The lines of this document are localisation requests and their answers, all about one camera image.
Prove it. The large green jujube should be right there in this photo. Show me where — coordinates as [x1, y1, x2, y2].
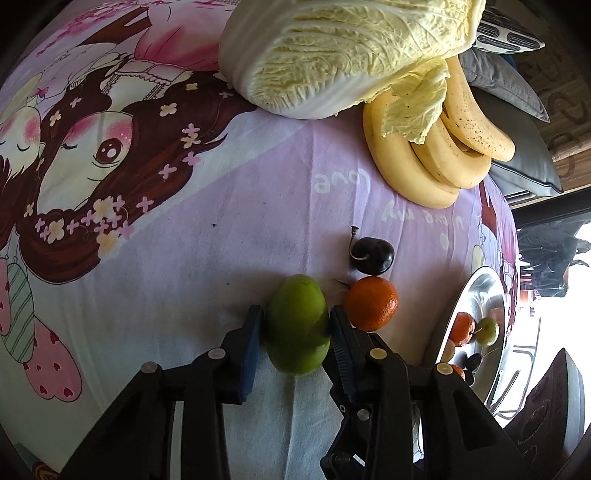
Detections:
[264, 274, 332, 376]

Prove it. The grey leather cushion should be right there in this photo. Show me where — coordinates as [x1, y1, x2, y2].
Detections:
[473, 88, 564, 200]

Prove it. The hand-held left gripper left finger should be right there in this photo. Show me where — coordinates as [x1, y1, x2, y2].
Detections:
[60, 304, 265, 480]

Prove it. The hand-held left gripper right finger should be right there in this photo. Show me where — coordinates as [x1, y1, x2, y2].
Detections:
[320, 305, 536, 480]

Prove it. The grey fabric pillow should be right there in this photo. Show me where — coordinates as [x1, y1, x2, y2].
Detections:
[459, 47, 551, 123]

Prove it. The black and white patterned pillow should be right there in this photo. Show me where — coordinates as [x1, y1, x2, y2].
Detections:
[475, 6, 546, 52]

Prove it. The round metal basin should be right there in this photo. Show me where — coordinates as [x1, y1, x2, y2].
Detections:
[421, 267, 517, 416]

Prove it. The yellow banana bunch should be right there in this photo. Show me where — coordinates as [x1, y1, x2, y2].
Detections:
[362, 56, 516, 209]

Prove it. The napa cabbage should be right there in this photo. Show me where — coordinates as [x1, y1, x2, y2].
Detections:
[218, 0, 488, 145]

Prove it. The small green jujube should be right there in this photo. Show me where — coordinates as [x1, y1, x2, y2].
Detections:
[475, 316, 500, 347]

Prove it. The pink printed bedsheet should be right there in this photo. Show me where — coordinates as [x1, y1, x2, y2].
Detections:
[0, 0, 520, 480]

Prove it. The dark cherry with stem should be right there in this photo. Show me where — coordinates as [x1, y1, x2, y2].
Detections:
[347, 225, 395, 278]

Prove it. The dark round object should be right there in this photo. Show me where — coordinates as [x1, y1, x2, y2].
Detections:
[505, 348, 587, 480]

